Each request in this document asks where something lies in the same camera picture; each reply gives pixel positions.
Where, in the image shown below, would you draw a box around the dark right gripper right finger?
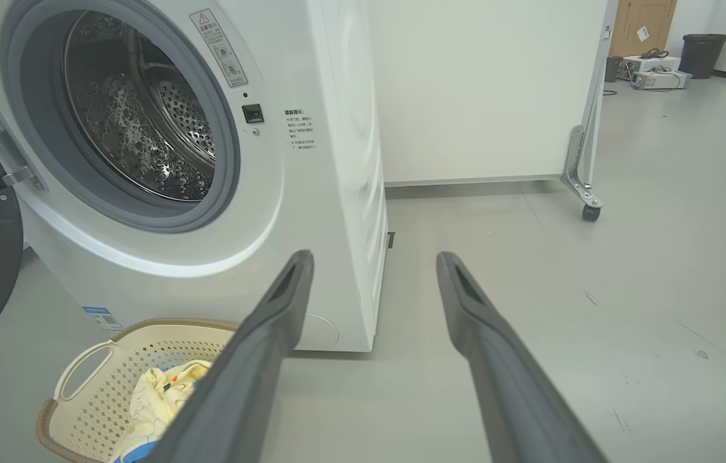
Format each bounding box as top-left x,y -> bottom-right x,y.
435,251 -> 608,463

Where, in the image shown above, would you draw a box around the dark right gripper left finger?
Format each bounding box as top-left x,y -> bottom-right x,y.
144,250 -> 315,463

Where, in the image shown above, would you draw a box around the cream clothes with blue cuffs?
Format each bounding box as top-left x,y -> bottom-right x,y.
112,359 -> 212,463

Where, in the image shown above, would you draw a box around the cream perforated laundry basket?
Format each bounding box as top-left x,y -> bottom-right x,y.
37,318 -> 238,463

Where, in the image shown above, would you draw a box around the white front-load washing machine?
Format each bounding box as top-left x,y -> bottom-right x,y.
0,0 -> 389,353

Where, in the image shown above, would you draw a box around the metal door hinge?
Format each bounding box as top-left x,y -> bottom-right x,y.
0,101 -> 48,192

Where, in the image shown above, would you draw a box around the round drain filter cover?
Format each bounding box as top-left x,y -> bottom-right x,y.
302,313 -> 340,351

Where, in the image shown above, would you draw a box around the blue energy label sticker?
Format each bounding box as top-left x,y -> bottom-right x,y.
83,305 -> 124,335

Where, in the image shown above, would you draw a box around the printed text label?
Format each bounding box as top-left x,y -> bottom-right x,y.
284,108 -> 318,152

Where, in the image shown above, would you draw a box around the perforated steel drum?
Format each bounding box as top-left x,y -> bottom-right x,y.
64,10 -> 217,202

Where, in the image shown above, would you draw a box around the white rolling partition board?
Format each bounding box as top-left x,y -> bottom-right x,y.
366,0 -> 611,187

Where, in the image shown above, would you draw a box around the grey warning sticker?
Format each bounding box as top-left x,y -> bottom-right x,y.
189,8 -> 249,89

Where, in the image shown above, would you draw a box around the white electronic device box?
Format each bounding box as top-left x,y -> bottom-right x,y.
620,55 -> 682,75
631,69 -> 693,91

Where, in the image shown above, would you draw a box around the black trash bin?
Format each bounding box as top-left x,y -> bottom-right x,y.
680,33 -> 726,80

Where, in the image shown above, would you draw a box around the brown cardboard box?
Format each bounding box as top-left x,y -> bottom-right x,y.
609,0 -> 678,59

